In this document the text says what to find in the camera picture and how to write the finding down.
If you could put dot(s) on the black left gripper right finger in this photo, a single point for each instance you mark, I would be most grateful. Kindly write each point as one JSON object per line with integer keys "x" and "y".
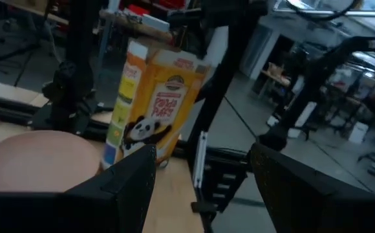
{"x": 320, "y": 207}

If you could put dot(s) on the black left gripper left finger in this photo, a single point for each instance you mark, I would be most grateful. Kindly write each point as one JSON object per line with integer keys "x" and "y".
{"x": 77, "y": 213}

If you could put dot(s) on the pink round plate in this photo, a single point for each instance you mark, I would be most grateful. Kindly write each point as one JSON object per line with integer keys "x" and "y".
{"x": 38, "y": 161}

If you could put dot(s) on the yellow Panda Puffs cereal box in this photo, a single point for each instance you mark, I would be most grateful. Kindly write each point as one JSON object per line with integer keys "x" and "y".
{"x": 161, "y": 97}

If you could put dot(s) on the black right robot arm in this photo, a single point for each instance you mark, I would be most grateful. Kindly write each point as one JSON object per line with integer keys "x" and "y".
{"x": 68, "y": 103}

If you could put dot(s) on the wooden shelf board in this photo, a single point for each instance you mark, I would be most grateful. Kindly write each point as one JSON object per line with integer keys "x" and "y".
{"x": 135, "y": 26}

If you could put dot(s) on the red storage bin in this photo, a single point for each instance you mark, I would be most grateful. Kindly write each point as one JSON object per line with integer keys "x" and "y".
{"x": 139, "y": 9}

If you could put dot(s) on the black metal rig frame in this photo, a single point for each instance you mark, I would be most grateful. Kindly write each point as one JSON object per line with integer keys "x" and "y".
{"x": 221, "y": 81}

